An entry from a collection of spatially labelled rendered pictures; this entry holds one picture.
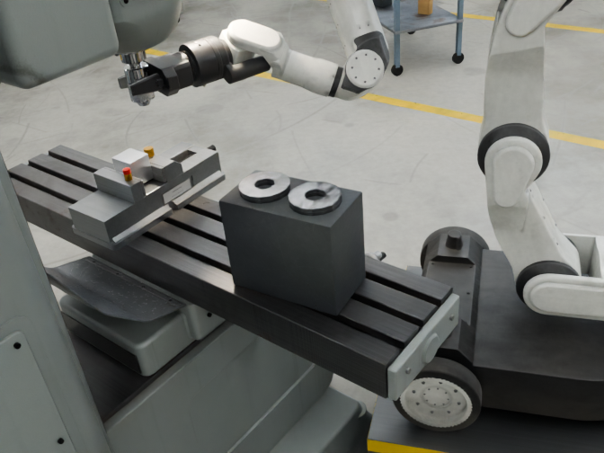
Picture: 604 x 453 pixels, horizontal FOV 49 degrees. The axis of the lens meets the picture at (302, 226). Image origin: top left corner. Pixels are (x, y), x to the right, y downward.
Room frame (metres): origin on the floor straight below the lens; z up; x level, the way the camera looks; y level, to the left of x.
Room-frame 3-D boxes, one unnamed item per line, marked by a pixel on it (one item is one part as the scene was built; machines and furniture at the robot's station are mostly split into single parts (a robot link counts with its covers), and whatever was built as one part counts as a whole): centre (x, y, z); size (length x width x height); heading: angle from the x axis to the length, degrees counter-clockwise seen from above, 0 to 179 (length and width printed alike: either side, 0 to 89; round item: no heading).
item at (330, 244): (0.97, 0.02, 1.01); 0.22 x 0.12 x 0.20; 57
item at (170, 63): (1.28, 0.21, 1.23); 0.13 x 0.12 x 0.10; 33
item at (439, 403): (1.03, -0.27, 0.50); 0.20 x 0.05 x 0.20; 71
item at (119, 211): (1.31, 0.34, 0.97); 0.35 x 0.15 x 0.11; 140
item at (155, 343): (1.23, 0.28, 0.77); 0.50 x 0.35 x 0.12; 139
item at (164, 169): (1.33, 0.32, 1.00); 0.12 x 0.06 x 0.04; 50
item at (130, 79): (1.23, 0.28, 1.23); 0.05 x 0.05 x 0.06
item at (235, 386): (1.25, 0.27, 0.42); 0.80 x 0.30 x 0.60; 139
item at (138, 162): (1.29, 0.35, 1.02); 0.06 x 0.05 x 0.06; 50
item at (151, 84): (1.20, 0.27, 1.23); 0.06 x 0.02 x 0.03; 123
